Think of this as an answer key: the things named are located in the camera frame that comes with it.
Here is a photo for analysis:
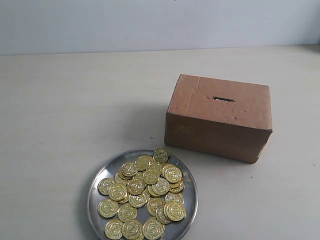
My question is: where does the gold coin left lower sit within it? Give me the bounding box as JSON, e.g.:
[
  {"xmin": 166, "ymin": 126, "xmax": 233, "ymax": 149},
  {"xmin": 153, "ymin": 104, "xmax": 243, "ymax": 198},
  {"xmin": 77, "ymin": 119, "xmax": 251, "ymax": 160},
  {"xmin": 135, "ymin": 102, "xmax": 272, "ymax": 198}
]
[{"xmin": 97, "ymin": 198, "xmax": 119, "ymax": 219}]

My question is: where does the gold coin lower centre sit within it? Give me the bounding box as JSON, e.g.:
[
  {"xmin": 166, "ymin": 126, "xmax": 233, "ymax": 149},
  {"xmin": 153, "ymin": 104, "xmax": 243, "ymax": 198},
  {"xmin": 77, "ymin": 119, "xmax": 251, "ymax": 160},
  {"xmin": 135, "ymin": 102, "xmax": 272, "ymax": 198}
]
[{"xmin": 117, "ymin": 203, "xmax": 138, "ymax": 223}]

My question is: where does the gold coin bottom right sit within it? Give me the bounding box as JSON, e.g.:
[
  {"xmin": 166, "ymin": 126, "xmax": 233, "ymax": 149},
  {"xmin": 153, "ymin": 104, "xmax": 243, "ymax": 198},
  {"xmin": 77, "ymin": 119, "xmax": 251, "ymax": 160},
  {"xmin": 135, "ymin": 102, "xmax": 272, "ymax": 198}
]
[{"xmin": 142, "ymin": 217, "xmax": 166, "ymax": 240}]

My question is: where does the gold coin bottom edge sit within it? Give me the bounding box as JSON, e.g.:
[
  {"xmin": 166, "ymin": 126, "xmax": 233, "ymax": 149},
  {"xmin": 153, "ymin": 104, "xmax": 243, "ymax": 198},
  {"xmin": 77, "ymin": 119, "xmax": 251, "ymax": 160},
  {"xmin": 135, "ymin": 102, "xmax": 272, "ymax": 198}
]
[{"xmin": 122, "ymin": 219, "xmax": 143, "ymax": 240}]

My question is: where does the gold coin far left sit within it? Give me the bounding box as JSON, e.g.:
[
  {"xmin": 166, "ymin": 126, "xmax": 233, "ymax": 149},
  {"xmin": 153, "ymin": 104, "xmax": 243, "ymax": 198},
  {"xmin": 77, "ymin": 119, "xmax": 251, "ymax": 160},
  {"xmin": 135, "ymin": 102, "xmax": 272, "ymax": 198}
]
[{"xmin": 97, "ymin": 177, "xmax": 116, "ymax": 196}]

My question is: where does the dark gold coin centre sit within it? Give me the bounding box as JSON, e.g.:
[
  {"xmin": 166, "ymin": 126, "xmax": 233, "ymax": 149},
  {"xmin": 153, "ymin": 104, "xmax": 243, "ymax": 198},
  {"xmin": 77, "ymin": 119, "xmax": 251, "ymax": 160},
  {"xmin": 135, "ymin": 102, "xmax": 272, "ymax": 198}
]
[{"xmin": 142, "ymin": 169, "xmax": 160, "ymax": 185}]

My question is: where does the brown cardboard slotted box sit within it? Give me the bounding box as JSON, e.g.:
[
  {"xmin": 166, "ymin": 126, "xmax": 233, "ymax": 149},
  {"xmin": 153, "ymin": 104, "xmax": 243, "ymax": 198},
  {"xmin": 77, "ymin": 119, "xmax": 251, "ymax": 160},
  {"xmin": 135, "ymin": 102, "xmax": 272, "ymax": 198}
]
[{"xmin": 164, "ymin": 74, "xmax": 273, "ymax": 164}]

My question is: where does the gold coin right lower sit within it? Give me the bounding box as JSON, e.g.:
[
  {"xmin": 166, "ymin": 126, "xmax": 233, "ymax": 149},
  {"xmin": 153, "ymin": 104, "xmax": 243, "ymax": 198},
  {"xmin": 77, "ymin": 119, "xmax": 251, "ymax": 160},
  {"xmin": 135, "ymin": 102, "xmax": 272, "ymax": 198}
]
[{"xmin": 164, "ymin": 201, "xmax": 187, "ymax": 222}]

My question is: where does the gold coin bottom left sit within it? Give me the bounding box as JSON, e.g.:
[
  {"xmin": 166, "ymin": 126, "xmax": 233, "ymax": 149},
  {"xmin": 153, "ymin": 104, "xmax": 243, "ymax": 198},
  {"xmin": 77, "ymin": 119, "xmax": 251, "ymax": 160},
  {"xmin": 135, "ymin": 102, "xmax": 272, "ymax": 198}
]
[{"xmin": 104, "ymin": 219, "xmax": 124, "ymax": 240}]

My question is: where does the gold coin centre upper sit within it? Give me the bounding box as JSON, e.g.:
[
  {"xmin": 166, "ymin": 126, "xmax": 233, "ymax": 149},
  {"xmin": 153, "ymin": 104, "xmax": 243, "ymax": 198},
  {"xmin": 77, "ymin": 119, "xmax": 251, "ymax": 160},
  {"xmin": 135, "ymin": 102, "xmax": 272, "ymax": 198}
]
[{"xmin": 151, "ymin": 177, "xmax": 170, "ymax": 196}]

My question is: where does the gold coin top edge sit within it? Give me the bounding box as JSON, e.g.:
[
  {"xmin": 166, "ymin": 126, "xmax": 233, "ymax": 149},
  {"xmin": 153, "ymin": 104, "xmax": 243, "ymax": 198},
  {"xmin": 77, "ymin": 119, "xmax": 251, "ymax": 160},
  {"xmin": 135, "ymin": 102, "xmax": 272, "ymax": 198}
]
[{"xmin": 153, "ymin": 147, "xmax": 169, "ymax": 163}]

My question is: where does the gold coin right stack top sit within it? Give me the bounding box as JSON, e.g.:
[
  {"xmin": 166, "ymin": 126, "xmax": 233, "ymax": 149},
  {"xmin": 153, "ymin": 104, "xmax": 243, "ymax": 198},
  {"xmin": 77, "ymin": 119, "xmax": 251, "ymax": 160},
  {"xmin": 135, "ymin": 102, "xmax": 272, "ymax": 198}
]
[{"xmin": 162, "ymin": 164, "xmax": 183, "ymax": 184}]

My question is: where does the gold coin edge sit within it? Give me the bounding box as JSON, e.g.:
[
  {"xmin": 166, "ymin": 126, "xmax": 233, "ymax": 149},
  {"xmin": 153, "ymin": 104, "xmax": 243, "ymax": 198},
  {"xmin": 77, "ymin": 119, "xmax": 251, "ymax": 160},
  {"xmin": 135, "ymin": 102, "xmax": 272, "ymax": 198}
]
[
  {"xmin": 122, "ymin": 219, "xmax": 143, "ymax": 240},
  {"xmin": 153, "ymin": 147, "xmax": 169, "ymax": 163}
]

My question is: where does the round steel plate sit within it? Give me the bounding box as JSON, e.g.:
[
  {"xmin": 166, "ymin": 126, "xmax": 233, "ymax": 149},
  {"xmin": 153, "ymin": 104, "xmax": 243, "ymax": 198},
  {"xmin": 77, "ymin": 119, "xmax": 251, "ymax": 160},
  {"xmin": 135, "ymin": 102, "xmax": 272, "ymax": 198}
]
[{"xmin": 86, "ymin": 149, "xmax": 198, "ymax": 240}]

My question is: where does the gold coin left upper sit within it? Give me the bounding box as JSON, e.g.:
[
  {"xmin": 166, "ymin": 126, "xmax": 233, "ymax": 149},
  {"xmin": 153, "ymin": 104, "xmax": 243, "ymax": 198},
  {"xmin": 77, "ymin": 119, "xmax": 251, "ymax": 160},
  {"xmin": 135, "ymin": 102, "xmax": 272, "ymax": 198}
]
[{"xmin": 108, "ymin": 183, "xmax": 128, "ymax": 202}]

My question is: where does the gold coin right middle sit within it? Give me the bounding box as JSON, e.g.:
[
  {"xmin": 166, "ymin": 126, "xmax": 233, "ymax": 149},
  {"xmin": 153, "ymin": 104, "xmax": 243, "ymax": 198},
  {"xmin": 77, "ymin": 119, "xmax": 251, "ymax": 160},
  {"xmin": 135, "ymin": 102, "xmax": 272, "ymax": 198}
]
[{"xmin": 147, "ymin": 197, "xmax": 165, "ymax": 216}]

